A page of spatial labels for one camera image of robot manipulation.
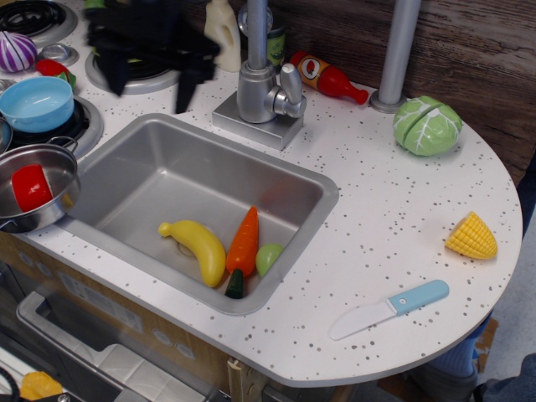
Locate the small stainless steel pan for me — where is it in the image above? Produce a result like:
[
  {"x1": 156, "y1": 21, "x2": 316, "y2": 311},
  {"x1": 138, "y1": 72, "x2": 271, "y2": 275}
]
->
[{"x1": 1, "y1": 140, "x2": 81, "y2": 234}]

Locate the green toy vegetable at back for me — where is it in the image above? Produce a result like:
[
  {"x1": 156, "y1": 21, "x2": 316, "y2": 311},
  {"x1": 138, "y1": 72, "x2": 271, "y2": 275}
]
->
[{"x1": 85, "y1": 0, "x2": 105, "y2": 9}]

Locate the yellow toy corn piece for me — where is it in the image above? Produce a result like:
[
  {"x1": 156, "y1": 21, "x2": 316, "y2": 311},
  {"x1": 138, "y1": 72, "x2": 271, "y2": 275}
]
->
[{"x1": 445, "y1": 211, "x2": 498, "y2": 260}]

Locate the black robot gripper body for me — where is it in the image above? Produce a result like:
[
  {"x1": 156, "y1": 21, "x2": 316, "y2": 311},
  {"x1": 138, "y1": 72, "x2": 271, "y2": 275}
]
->
[{"x1": 84, "y1": 1, "x2": 219, "y2": 67}]

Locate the red toy ketchup bottle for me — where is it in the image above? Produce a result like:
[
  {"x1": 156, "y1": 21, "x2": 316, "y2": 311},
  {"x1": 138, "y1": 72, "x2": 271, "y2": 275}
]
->
[{"x1": 290, "y1": 51, "x2": 369, "y2": 105}]

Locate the yellow object at bottom left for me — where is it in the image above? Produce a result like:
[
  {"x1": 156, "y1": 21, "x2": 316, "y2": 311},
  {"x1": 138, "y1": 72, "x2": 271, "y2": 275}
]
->
[{"x1": 20, "y1": 371, "x2": 63, "y2": 401}]

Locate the green toy can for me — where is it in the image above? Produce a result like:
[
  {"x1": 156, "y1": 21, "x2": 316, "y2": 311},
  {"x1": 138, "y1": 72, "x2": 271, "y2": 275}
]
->
[{"x1": 267, "y1": 25, "x2": 286, "y2": 73}]

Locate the yellow toy banana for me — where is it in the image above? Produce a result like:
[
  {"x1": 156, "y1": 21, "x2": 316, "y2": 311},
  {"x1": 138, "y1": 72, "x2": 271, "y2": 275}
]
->
[{"x1": 157, "y1": 219, "x2": 226, "y2": 288}]

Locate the cream toy detergent bottle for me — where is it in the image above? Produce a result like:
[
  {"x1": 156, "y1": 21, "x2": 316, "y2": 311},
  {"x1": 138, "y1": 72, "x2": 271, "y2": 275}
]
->
[{"x1": 204, "y1": 0, "x2": 241, "y2": 73}]

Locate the silver stove knob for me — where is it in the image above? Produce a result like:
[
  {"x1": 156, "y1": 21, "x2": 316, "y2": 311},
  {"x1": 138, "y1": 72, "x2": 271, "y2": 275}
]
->
[{"x1": 37, "y1": 43, "x2": 80, "y2": 67}]

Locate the back left stove burner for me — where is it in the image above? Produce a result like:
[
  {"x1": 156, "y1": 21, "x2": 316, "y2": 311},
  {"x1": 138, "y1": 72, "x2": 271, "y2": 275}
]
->
[{"x1": 1, "y1": 1, "x2": 78, "y2": 48}]

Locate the stove burner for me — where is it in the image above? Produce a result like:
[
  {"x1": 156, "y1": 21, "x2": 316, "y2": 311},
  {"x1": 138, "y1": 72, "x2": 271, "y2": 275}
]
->
[
  {"x1": 1, "y1": 1, "x2": 78, "y2": 48},
  {"x1": 85, "y1": 53, "x2": 180, "y2": 95},
  {"x1": 8, "y1": 96, "x2": 104, "y2": 159}
]

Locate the back right stove burner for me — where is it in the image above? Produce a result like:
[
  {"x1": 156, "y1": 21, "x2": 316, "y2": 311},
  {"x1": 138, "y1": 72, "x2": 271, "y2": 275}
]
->
[{"x1": 85, "y1": 53, "x2": 180, "y2": 95}]

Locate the silver toy faucet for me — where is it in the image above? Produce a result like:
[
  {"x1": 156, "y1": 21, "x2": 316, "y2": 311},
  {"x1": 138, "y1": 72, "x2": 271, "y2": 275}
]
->
[{"x1": 212, "y1": 1, "x2": 307, "y2": 150}]

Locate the blue handled white toy knife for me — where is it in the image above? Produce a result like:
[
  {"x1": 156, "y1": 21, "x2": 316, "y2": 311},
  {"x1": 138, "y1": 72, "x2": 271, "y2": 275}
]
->
[{"x1": 328, "y1": 280, "x2": 450, "y2": 341}]

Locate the red and white toy sushi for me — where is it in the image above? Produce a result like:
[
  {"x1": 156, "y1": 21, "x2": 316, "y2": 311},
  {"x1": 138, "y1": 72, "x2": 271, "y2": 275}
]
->
[{"x1": 11, "y1": 163, "x2": 53, "y2": 212}]

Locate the orange toy carrot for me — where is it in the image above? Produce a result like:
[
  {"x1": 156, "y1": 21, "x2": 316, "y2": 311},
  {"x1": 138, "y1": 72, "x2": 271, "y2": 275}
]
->
[{"x1": 225, "y1": 206, "x2": 259, "y2": 299}]

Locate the grey vertical support pole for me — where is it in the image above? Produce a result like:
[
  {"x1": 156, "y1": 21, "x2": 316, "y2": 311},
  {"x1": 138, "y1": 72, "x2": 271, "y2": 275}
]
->
[{"x1": 370, "y1": 0, "x2": 421, "y2": 114}]

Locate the front left stove burner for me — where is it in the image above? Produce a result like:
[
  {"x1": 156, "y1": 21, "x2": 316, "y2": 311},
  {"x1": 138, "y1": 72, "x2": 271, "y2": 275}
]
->
[{"x1": 8, "y1": 96, "x2": 104, "y2": 159}]

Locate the silver toy sink basin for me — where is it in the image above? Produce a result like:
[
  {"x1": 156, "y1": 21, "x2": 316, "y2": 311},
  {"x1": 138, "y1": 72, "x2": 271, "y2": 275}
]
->
[{"x1": 59, "y1": 114, "x2": 338, "y2": 315}]

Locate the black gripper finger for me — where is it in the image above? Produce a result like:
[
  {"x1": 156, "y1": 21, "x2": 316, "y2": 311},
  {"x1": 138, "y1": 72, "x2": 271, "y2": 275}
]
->
[
  {"x1": 175, "y1": 63, "x2": 215, "y2": 114},
  {"x1": 98, "y1": 50, "x2": 129, "y2": 96}
]

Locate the green toy cabbage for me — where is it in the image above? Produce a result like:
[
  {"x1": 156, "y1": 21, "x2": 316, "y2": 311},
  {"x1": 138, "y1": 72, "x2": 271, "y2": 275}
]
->
[{"x1": 393, "y1": 95, "x2": 463, "y2": 157}]

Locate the red toy strawberry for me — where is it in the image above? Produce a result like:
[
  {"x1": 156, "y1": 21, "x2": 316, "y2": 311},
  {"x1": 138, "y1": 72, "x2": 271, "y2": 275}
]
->
[{"x1": 35, "y1": 59, "x2": 76, "y2": 90}]

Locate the grey oven door handle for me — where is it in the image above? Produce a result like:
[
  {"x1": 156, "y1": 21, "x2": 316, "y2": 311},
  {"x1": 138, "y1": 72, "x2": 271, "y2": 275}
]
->
[{"x1": 17, "y1": 291, "x2": 225, "y2": 401}]

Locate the purple striped toy onion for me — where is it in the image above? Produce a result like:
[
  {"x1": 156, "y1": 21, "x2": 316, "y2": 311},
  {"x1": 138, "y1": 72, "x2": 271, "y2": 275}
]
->
[{"x1": 1, "y1": 31, "x2": 38, "y2": 73}]

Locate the light blue toy bowl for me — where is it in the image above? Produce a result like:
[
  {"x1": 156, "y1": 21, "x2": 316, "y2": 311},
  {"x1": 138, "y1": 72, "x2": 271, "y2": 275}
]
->
[{"x1": 1, "y1": 76, "x2": 75, "y2": 133}]

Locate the light green toy lime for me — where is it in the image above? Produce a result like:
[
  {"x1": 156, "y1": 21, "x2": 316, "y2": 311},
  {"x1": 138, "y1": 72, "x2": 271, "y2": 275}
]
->
[{"x1": 255, "y1": 243, "x2": 284, "y2": 277}]

